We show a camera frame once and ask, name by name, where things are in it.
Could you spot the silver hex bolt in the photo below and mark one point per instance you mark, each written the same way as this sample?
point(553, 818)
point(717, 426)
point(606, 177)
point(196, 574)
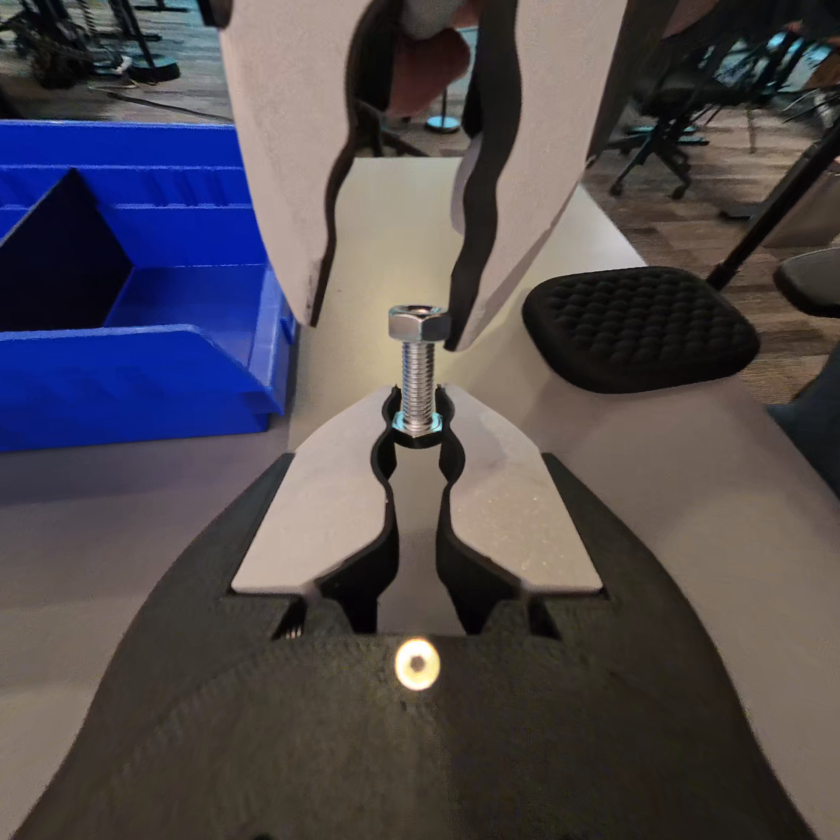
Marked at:
point(418, 380)

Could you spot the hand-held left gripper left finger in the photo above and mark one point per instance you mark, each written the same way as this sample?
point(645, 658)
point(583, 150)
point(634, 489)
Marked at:
point(315, 512)

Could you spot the black office chair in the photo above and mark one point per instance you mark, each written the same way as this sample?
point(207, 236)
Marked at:
point(663, 105)

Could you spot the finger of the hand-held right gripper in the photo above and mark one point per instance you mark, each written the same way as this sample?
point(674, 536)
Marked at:
point(289, 131)
point(558, 98)

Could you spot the grey waste bin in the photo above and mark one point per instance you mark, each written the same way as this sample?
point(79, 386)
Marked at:
point(814, 210)

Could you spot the black wrist rest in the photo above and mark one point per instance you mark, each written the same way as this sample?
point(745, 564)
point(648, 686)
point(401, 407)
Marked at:
point(636, 328)

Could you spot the blue plastic bin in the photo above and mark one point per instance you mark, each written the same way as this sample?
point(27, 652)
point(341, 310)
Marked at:
point(131, 394)

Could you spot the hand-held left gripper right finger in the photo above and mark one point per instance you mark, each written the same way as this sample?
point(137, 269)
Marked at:
point(518, 518)

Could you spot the silver hex nut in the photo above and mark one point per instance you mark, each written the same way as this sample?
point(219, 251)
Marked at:
point(407, 326)

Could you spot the person's right hand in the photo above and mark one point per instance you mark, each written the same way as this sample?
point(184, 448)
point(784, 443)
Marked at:
point(426, 72)

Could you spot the grey office chair seat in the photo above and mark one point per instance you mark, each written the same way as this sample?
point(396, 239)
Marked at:
point(810, 282)

